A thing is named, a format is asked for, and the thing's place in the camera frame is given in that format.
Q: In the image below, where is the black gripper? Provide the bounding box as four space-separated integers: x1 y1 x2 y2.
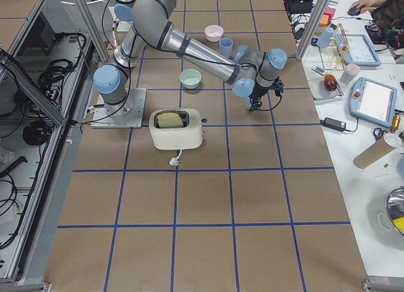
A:
249 90 267 108

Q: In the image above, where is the blue cup near arm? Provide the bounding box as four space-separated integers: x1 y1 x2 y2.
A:
245 96 258 112

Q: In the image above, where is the green bowl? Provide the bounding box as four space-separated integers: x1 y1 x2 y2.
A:
179 69 202 90

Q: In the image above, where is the small remote control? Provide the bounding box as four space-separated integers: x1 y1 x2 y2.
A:
311 65 326 76

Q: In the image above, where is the red yellow mango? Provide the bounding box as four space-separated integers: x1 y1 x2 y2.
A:
323 74 338 92

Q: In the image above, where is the pink bowl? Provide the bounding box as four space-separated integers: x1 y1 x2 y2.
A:
204 25 224 42

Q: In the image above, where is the cream toaster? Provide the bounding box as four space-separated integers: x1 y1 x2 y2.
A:
149 108 203 150

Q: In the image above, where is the black power adapter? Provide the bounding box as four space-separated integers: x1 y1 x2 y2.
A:
320 117 346 132

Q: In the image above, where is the bread slice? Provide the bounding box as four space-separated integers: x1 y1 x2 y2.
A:
157 112 183 128

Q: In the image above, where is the pale blue cup on desk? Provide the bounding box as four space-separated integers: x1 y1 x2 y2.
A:
316 27 334 49

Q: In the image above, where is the toaster plug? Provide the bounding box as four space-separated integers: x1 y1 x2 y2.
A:
169 149 182 166

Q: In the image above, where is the pink cup on desk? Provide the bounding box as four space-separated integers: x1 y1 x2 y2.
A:
340 64 361 84

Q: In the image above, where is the teach pendant tablet far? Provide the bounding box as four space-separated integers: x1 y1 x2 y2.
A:
334 34 381 67

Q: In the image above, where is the teach pendant tablet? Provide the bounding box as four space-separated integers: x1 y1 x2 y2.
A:
334 34 381 67
348 77 398 127

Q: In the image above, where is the teach pendant tablet near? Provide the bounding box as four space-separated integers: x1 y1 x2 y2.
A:
348 77 398 127

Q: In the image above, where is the cardboard tube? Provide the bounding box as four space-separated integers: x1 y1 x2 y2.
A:
353 133 402 169

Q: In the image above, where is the person hand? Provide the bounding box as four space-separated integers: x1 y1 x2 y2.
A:
350 0 374 13

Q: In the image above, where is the steel mixing bowl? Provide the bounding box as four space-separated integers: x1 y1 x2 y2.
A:
386 186 403 235

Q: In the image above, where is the gold wire rack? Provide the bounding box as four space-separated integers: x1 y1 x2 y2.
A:
319 23 351 71

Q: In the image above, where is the aluminium frame post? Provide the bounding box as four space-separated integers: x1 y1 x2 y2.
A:
295 0 330 61

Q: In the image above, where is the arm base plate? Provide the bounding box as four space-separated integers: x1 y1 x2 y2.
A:
91 88 147 129

